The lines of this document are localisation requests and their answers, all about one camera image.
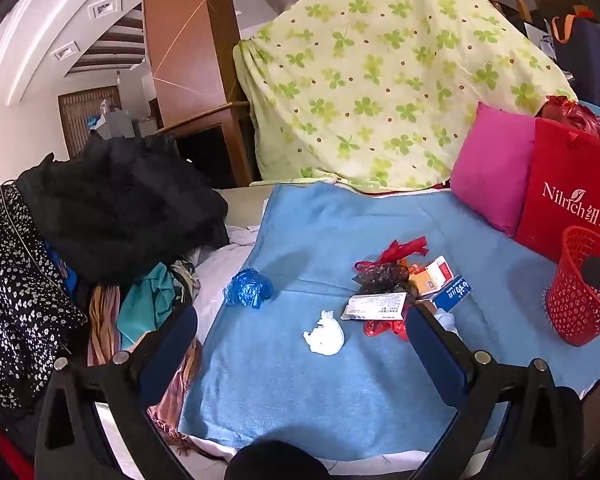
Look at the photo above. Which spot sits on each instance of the white tissue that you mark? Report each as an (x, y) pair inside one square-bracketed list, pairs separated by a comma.
[(327, 337)]

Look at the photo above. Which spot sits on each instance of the brown plastic bag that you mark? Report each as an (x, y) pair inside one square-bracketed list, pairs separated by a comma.
[(380, 277)]

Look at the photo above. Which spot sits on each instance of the small red plastic bag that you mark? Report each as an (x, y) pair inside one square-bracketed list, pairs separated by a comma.
[(380, 327)]

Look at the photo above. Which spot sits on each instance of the red plastic bag with ties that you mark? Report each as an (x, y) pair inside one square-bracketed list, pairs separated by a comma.
[(397, 249)]

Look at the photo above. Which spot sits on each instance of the blue and white box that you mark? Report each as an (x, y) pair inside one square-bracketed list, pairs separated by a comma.
[(452, 295)]

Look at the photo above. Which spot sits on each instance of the crumpled red plastic bag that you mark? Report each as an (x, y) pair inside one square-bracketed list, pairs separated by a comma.
[(572, 112)]

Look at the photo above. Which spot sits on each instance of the red plastic basket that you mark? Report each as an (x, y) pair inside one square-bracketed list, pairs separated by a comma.
[(570, 305)]

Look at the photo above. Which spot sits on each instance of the orange and white box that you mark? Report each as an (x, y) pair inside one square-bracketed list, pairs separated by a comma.
[(432, 275)]

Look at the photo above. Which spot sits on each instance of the black white floral cloth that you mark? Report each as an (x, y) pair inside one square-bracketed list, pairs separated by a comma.
[(15, 285)]

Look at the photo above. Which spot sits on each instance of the wooden lattice door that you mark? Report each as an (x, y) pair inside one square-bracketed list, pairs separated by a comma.
[(75, 120)]

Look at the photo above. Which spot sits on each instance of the blue plastic bag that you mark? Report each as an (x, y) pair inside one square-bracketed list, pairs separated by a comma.
[(250, 287)]

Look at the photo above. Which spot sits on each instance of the teal cloth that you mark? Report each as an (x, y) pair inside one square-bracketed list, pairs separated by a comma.
[(145, 300)]

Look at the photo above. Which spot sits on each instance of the white medicine box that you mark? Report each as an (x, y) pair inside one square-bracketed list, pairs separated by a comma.
[(375, 305)]

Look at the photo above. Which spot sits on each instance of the green clover print sheet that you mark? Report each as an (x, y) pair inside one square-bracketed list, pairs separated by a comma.
[(380, 85)]

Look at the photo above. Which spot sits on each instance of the pink fringed scarf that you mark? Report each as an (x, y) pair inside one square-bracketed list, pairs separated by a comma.
[(180, 385)]

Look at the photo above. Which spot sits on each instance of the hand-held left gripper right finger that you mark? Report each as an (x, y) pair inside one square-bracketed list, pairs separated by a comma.
[(432, 350)]

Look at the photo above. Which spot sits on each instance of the striped orange scarf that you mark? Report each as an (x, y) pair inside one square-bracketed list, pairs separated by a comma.
[(102, 320)]

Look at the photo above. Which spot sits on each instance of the black cloth pile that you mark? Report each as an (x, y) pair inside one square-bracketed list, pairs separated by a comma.
[(120, 210)]

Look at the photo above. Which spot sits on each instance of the white paper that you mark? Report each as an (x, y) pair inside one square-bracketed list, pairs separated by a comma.
[(447, 319)]

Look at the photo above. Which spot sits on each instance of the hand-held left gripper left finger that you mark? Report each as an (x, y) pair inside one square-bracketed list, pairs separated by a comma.
[(172, 339)]

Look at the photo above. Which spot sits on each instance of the recessed ceiling light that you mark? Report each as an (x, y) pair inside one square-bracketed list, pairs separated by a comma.
[(102, 8), (65, 51)]

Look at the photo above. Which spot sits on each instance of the blue blanket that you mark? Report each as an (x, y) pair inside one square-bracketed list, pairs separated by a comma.
[(305, 240)]

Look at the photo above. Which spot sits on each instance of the curved wooden rail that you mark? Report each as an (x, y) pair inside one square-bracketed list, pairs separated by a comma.
[(205, 112)]

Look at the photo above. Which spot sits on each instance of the white bed sheet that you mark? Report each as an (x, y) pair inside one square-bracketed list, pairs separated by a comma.
[(215, 280)]

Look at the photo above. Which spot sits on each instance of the pink pillow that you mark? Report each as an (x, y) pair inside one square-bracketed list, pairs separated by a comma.
[(490, 170)]

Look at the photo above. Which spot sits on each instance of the grey box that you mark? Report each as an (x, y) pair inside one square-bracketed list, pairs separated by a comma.
[(114, 124)]

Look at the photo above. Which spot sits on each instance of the red paper bag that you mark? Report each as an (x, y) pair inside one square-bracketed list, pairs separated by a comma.
[(555, 210)]

